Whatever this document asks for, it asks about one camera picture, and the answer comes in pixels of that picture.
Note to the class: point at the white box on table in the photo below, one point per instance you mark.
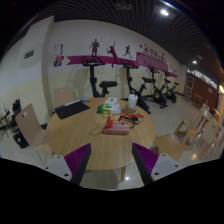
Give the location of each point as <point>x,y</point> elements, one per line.
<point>111,101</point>

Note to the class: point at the left wooden chair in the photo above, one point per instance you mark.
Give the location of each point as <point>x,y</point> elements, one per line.
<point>32,131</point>

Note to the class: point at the round wooden table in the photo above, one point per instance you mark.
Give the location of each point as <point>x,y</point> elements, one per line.
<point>108,151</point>

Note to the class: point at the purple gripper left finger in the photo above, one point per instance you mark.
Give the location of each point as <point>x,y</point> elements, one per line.
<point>72,166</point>

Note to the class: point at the far right wooden chair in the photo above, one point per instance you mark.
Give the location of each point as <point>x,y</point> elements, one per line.
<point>209,128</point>

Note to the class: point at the wooden chair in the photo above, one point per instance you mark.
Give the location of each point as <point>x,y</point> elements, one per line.
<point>32,131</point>
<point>182,139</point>
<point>209,128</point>

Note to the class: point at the pink power strip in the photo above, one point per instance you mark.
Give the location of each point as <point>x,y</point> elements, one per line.
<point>117,129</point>

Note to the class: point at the white plastic cup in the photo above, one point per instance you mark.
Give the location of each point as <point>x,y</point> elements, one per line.
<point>132,101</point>

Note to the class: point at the red charger plug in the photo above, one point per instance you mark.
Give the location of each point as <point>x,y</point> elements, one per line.
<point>109,123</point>

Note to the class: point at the black exercise bike middle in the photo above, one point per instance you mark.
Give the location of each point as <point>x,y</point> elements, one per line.
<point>128,65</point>

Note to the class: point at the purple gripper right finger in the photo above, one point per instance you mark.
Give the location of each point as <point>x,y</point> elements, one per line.
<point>152,166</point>

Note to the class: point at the white tissue pack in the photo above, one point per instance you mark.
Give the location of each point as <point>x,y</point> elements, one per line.
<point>111,109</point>

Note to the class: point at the green packet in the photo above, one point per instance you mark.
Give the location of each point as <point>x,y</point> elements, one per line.
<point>100,107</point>

